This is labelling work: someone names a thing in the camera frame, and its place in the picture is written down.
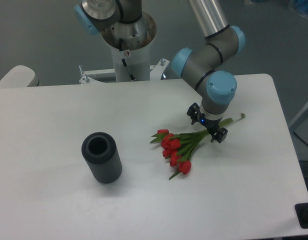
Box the black box at table edge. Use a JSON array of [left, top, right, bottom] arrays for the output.
[[294, 203, 308, 229]]

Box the red tulip bouquet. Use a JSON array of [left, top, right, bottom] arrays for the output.
[[150, 113, 246, 180]]

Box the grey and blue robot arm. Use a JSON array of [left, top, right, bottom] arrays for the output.
[[74, 0, 246, 143]]

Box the black cable on pedestal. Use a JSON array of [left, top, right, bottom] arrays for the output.
[[118, 37, 137, 82]]

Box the dark grey ribbed vase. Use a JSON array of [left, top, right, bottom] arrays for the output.
[[81, 132, 123, 184]]

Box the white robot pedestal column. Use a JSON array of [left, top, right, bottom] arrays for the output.
[[101, 12, 158, 82]]

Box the white furniture at right edge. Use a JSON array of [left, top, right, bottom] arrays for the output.
[[288, 101, 308, 147]]

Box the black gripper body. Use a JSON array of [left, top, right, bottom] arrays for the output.
[[198, 112, 223, 134]]

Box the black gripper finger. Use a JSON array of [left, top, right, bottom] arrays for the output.
[[210, 127, 228, 144], [186, 102, 201, 125]]

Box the white pedestal base frame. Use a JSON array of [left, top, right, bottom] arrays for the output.
[[78, 58, 170, 85]]

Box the white chair armrest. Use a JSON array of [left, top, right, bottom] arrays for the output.
[[0, 65, 40, 89]]

